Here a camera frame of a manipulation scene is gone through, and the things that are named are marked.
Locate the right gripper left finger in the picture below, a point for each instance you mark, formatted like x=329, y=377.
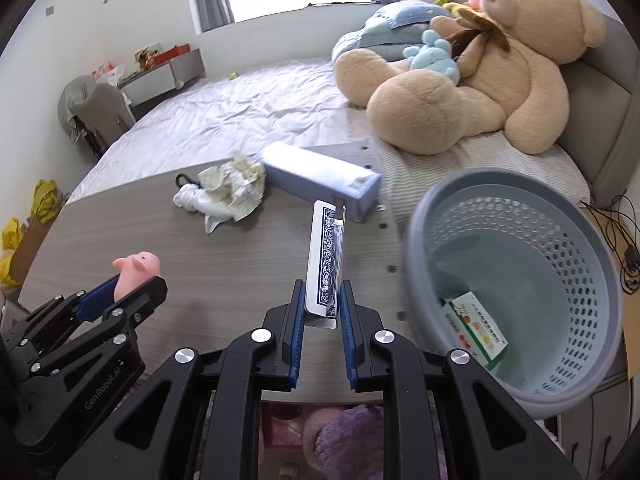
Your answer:
x=292, y=335

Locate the grey chair with clothes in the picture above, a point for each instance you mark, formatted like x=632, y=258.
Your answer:
x=95, y=113

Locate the grey padded headboard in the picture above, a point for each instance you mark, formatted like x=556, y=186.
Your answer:
x=602, y=131

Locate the blue playing card box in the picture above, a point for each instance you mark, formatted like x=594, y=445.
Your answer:
x=324, y=267

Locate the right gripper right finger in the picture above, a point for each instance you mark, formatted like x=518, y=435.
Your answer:
x=345, y=300

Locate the grey white desk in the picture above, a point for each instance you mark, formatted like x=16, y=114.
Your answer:
x=147, y=89

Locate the bed with white sheet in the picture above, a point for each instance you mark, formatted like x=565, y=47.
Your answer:
x=298, y=103

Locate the light blue tissue box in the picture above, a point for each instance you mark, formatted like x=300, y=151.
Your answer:
x=314, y=176

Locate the yellow bag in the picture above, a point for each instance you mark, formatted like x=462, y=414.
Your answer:
x=20, y=241

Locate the white knotted cloth bag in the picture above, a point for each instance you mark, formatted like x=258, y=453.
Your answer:
x=191, y=198

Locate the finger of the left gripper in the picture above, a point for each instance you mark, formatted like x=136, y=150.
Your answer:
x=125, y=315
x=93, y=304

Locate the light blue pillow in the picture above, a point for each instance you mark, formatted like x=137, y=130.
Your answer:
x=391, y=29

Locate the grey nightstand with drawers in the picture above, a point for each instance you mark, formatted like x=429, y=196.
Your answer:
x=600, y=436

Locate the pink yellow plush toys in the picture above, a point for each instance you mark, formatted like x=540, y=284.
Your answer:
x=454, y=6

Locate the green white medicine box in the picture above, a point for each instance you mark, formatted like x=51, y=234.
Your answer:
x=476, y=331

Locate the small blue plush toy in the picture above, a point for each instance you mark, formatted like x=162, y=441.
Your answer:
x=435, y=54

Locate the pink pig toy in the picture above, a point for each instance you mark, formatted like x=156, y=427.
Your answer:
x=134, y=270

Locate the red box on desk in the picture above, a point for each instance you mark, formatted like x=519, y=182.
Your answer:
x=171, y=53

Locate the large tan teddy bear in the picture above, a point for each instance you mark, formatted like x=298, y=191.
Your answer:
x=509, y=55

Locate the grey plastic laundry basket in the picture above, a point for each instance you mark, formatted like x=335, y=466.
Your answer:
x=537, y=266

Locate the purple plush toy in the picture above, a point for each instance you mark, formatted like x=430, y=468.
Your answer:
x=345, y=444

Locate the beige paper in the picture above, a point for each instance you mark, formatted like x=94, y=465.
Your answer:
x=238, y=184

